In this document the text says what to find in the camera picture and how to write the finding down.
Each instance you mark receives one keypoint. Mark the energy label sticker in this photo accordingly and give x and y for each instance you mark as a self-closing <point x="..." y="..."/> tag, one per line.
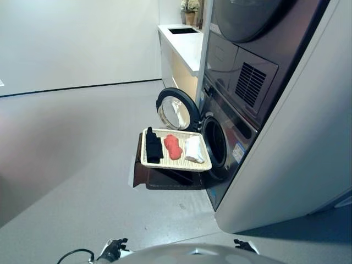
<point x="238" y="150"/>

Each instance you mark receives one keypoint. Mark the dark brown wooden stool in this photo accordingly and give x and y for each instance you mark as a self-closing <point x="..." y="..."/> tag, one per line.
<point x="165" y="180"/>

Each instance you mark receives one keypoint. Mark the white counter cabinet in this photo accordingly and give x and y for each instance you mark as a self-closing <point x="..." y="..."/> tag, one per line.
<point x="181" y="46"/>

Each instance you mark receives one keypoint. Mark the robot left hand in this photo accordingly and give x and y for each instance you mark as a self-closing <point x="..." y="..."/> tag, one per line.
<point x="112" y="248"/>

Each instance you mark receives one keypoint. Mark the black garment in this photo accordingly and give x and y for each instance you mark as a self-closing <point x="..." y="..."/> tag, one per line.
<point x="153" y="147"/>

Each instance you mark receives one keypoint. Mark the silver robot torso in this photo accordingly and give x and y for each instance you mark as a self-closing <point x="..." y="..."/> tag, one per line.
<point x="198" y="255"/>

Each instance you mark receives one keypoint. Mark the blue washer sticker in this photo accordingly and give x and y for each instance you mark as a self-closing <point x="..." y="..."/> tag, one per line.
<point x="203" y="96"/>

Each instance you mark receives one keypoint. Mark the grey stacked dryer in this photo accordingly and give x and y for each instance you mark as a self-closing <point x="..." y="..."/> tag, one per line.
<point x="225" y="55"/>

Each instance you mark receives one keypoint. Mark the white woven tray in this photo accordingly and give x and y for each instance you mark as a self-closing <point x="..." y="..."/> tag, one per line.
<point x="176" y="163"/>

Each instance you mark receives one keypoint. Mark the white appliance housing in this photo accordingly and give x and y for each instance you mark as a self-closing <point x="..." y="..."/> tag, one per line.
<point x="297" y="137"/>

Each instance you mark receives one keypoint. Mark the potted white flower plant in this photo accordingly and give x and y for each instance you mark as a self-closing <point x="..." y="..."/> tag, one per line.
<point x="189" y="13"/>

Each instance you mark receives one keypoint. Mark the black countertop sink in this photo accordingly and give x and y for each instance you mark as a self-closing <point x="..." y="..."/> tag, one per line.
<point x="182" y="30"/>

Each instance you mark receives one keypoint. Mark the round glass washer door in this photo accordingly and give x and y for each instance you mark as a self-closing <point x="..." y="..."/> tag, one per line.
<point x="192" y="104"/>

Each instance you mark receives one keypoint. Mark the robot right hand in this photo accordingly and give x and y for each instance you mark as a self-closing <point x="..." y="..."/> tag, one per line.
<point x="243" y="244"/>

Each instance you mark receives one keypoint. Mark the red garment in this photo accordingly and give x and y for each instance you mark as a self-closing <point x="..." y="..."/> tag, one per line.
<point x="173" y="147"/>

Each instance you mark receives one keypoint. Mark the white garment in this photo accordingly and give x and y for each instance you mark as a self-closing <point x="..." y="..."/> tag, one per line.
<point x="193" y="151"/>

